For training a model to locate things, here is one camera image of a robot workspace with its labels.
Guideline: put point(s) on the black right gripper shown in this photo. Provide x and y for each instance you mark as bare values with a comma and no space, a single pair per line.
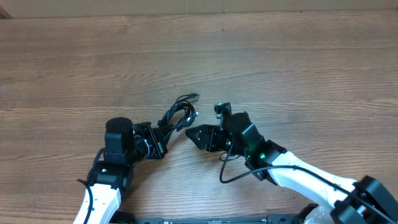
208,134

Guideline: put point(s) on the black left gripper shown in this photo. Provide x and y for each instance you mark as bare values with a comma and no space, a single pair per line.
155,133

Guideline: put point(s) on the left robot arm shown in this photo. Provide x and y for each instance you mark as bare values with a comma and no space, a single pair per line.
109,180

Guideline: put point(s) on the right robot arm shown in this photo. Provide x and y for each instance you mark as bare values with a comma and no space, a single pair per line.
338,199

